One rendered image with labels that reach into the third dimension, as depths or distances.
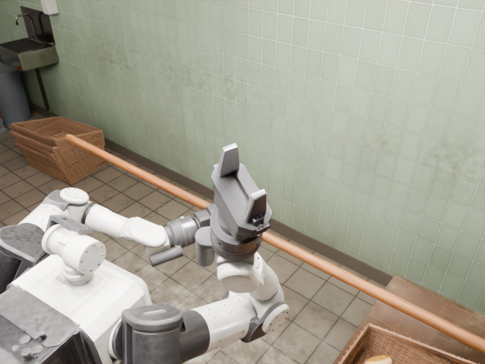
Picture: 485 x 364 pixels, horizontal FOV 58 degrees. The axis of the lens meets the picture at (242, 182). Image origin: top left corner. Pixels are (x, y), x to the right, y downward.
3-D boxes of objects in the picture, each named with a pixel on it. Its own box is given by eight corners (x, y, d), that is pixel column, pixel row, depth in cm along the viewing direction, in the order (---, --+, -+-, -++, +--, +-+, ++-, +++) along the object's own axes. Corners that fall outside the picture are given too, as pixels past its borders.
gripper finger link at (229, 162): (221, 152, 59) (219, 178, 64) (242, 145, 60) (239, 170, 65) (216, 144, 60) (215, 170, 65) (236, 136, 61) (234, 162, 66)
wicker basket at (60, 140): (62, 170, 350) (54, 140, 334) (17, 152, 373) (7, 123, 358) (107, 145, 384) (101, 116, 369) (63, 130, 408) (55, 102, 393)
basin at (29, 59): (71, 111, 434) (47, 12, 381) (37, 124, 411) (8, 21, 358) (46, 100, 458) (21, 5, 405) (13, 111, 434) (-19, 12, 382)
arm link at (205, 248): (265, 254, 71) (258, 279, 80) (259, 197, 77) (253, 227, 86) (195, 256, 70) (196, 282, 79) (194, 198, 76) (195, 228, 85)
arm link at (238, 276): (247, 271, 73) (268, 294, 84) (244, 223, 78) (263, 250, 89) (211, 277, 75) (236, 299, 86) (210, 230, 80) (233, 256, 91)
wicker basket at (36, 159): (64, 190, 360) (56, 161, 344) (22, 170, 385) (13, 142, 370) (108, 164, 394) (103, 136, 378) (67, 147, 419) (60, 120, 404)
